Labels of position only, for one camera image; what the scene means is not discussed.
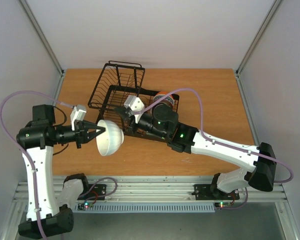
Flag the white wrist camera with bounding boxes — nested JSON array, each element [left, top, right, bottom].
[[123, 95, 145, 115], [70, 104, 87, 130]]

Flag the red patterned bowl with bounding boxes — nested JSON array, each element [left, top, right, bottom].
[[153, 94, 175, 108]]

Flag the white ribbed bowl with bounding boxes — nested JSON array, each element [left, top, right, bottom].
[[95, 120, 124, 157]]

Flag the left green led board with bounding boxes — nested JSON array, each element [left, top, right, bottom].
[[77, 202, 94, 211]]

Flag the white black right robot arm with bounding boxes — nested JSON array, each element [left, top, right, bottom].
[[114, 103, 277, 199]]

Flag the aluminium left frame post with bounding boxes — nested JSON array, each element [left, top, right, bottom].
[[17, 0, 64, 75]]

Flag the aluminium frame post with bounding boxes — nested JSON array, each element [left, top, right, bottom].
[[17, 0, 64, 75], [234, 0, 284, 78]]

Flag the black wire dish rack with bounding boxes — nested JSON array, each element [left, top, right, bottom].
[[88, 60, 175, 143]]

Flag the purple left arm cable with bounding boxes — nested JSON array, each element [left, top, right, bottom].
[[0, 90, 75, 240]]

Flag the aluminium right frame post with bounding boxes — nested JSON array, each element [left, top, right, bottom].
[[234, 0, 284, 78]]

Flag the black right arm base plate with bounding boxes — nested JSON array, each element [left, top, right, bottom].
[[191, 184, 240, 201]]

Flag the white bowl with orange outside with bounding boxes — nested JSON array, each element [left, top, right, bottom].
[[154, 91, 173, 99]]

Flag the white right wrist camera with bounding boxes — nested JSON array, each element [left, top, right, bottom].
[[123, 95, 145, 115]]

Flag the green led board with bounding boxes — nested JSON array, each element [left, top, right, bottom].
[[214, 201, 233, 209], [77, 202, 94, 211]]

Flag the aluminium front frame rails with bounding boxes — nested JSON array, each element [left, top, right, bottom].
[[13, 175, 288, 203]]

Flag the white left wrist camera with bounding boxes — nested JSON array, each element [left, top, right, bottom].
[[70, 104, 87, 130]]

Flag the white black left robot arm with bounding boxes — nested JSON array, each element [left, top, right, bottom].
[[16, 104, 106, 240]]

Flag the right green led board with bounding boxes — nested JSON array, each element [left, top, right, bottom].
[[214, 201, 233, 209]]

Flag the grey slotted cable duct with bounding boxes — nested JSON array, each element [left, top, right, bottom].
[[73, 202, 215, 214]]

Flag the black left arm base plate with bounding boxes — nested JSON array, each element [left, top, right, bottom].
[[78, 184, 107, 201]]

